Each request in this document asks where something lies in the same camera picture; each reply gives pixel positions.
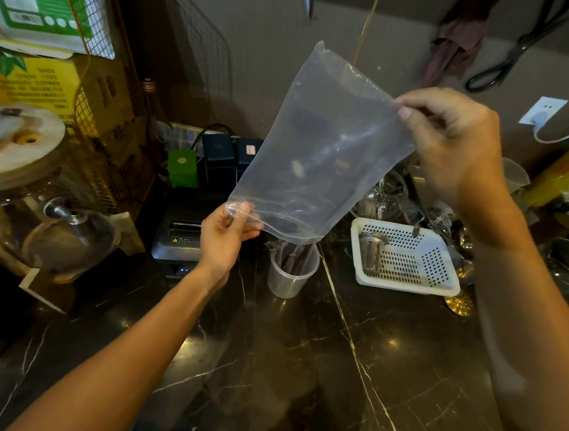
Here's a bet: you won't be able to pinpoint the wire grid rack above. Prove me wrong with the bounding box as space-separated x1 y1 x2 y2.
144 0 244 120

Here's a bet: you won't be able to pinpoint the black scissors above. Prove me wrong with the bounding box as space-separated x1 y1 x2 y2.
464 0 569 101

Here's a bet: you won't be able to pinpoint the gold goblet base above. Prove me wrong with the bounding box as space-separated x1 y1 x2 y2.
444 293 477 318

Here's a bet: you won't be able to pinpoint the clear plastic beaker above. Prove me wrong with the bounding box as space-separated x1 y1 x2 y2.
499 158 532 197

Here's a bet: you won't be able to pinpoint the white wall socket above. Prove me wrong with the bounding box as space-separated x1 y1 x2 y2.
518 95 569 130

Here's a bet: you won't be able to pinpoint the person's left forearm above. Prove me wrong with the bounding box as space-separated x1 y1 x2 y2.
6 244 234 431

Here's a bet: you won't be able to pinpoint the clear plastic bag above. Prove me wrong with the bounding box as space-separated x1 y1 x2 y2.
222 33 425 254

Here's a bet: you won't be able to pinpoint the person's right hand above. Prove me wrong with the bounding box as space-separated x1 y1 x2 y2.
386 83 521 219

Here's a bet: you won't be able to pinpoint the yellow printed box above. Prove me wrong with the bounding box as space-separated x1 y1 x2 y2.
0 46 140 141

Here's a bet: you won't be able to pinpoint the small steel cup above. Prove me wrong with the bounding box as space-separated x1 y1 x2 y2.
355 231 390 277

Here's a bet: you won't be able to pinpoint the clear plastic measuring cup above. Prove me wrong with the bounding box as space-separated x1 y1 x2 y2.
263 239 322 303

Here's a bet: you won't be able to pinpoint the hanging brown cloth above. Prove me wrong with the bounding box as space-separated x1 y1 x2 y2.
421 0 505 93

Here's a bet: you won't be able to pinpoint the person's right forearm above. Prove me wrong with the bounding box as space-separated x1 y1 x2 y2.
437 186 569 431

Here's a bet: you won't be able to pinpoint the glass pitcher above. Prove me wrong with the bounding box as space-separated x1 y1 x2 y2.
351 167 413 224

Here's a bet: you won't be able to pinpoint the white perforated plastic basket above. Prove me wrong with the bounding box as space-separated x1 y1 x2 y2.
346 217 466 298

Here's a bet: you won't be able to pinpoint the dark blue tea tin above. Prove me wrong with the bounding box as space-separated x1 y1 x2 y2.
233 137 264 184
198 131 240 191

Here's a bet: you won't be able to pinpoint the glass jar with wooden lid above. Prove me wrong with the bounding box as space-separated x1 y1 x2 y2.
0 103 71 253

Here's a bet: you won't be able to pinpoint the black receipt printer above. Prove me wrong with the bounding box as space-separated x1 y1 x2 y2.
150 187 232 268

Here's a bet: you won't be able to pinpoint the person's left hand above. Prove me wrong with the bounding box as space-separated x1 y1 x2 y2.
194 198 266 292

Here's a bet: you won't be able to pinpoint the green tea tin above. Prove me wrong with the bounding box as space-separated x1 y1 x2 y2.
165 148 202 190

